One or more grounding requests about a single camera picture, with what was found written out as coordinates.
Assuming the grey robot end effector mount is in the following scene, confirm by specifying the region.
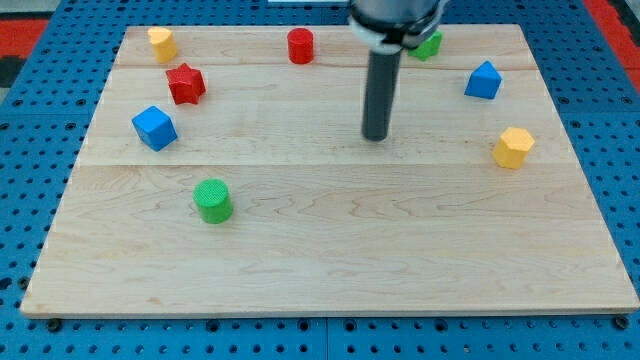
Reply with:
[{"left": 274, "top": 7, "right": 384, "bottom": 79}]
[{"left": 348, "top": 0, "right": 448, "bottom": 54}]

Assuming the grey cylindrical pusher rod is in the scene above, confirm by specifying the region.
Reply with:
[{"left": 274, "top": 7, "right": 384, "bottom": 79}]
[{"left": 361, "top": 51, "right": 401, "bottom": 142}]

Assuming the green cylinder block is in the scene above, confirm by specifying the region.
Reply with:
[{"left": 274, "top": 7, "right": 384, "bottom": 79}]
[{"left": 192, "top": 179, "right": 234, "bottom": 224}]

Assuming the wooden board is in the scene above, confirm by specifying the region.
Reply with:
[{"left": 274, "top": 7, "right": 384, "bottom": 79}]
[{"left": 21, "top": 25, "right": 639, "bottom": 319}]

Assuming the green star block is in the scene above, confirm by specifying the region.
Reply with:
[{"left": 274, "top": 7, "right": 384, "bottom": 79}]
[{"left": 408, "top": 30, "right": 443, "bottom": 61}]

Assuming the red cylinder block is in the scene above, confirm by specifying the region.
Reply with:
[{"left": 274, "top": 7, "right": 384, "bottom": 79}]
[{"left": 287, "top": 28, "right": 314, "bottom": 65}]

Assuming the blue pentagon block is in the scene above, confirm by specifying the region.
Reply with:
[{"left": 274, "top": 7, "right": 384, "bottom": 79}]
[{"left": 464, "top": 61, "right": 503, "bottom": 99}]

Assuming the yellow hexagon block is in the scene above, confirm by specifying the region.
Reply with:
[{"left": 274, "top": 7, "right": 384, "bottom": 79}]
[{"left": 492, "top": 127, "right": 535, "bottom": 169}]

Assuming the red star block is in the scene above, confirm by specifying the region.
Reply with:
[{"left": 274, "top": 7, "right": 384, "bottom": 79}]
[{"left": 165, "top": 63, "right": 206, "bottom": 105}]

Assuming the yellow heart block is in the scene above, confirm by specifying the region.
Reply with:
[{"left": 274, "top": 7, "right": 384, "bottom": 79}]
[{"left": 147, "top": 26, "right": 178, "bottom": 63}]

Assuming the blue cube block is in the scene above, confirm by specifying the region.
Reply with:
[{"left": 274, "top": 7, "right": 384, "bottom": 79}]
[{"left": 132, "top": 106, "right": 178, "bottom": 152}]

